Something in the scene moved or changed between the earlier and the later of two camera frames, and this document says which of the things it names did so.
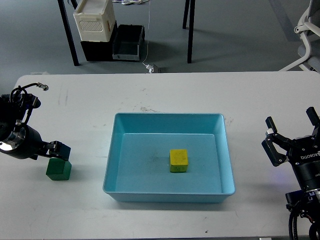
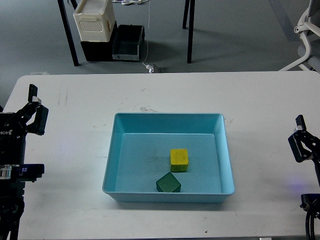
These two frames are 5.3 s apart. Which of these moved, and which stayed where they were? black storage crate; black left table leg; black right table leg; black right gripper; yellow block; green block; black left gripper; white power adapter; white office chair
Moved: black right gripper; green block; black left gripper
Stayed: black left table leg; black storage crate; black right table leg; white office chair; yellow block; white power adapter
